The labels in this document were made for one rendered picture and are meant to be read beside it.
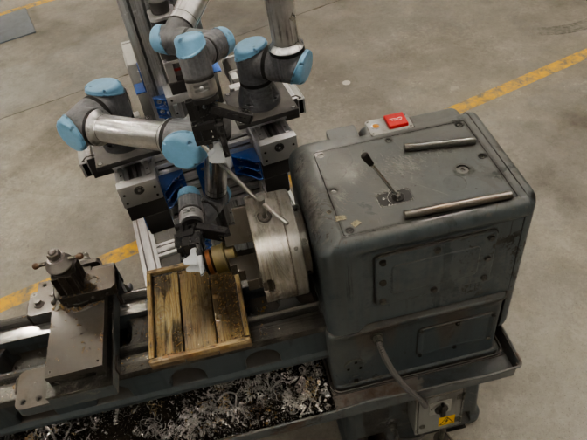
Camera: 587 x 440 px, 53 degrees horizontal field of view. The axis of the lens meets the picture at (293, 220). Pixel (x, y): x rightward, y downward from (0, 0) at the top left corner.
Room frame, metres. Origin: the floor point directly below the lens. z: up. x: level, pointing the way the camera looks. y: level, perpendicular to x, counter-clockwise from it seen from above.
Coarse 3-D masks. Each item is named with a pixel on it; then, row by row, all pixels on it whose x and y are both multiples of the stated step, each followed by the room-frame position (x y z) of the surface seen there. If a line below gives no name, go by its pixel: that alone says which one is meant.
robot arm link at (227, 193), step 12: (228, 120) 1.42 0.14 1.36; (228, 132) 1.43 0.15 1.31; (204, 168) 1.48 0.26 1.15; (216, 168) 1.45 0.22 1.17; (204, 180) 1.49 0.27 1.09; (216, 180) 1.46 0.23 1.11; (204, 192) 1.51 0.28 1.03; (216, 192) 1.47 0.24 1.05; (228, 192) 1.53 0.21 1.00; (216, 204) 1.47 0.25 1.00
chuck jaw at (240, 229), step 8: (232, 208) 1.23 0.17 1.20; (240, 208) 1.22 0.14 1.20; (240, 216) 1.21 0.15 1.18; (232, 224) 1.19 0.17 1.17; (240, 224) 1.19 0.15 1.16; (248, 224) 1.19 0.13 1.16; (232, 232) 1.18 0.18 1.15; (240, 232) 1.18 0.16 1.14; (248, 232) 1.18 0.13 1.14; (224, 240) 1.17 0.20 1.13; (232, 240) 1.17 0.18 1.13; (240, 240) 1.16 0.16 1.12; (248, 240) 1.16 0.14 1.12
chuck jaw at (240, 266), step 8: (240, 256) 1.13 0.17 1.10; (248, 256) 1.12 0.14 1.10; (256, 256) 1.11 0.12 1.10; (232, 264) 1.10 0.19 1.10; (240, 264) 1.09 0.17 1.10; (248, 264) 1.09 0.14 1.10; (256, 264) 1.08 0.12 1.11; (232, 272) 1.09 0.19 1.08; (240, 272) 1.07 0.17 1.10; (248, 272) 1.05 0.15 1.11; (256, 272) 1.05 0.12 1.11; (240, 280) 1.06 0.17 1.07; (248, 280) 1.02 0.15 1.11; (256, 280) 1.02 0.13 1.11; (256, 288) 1.02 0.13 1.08; (272, 288) 1.01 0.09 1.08
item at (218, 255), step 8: (216, 248) 1.16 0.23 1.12; (224, 248) 1.16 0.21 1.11; (232, 248) 1.15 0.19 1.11; (208, 256) 1.14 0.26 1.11; (216, 256) 1.13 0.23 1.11; (224, 256) 1.12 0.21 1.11; (232, 256) 1.13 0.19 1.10; (208, 264) 1.12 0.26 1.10; (216, 264) 1.11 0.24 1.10; (224, 264) 1.11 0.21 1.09; (208, 272) 1.11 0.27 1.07; (216, 272) 1.13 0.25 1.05
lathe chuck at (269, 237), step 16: (272, 192) 1.25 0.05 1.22; (256, 208) 1.17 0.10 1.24; (256, 224) 1.11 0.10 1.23; (272, 224) 1.11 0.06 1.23; (256, 240) 1.07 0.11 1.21; (272, 240) 1.07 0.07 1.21; (272, 256) 1.04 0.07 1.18; (288, 256) 1.04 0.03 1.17; (272, 272) 1.02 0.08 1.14; (288, 272) 1.02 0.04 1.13; (288, 288) 1.01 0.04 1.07
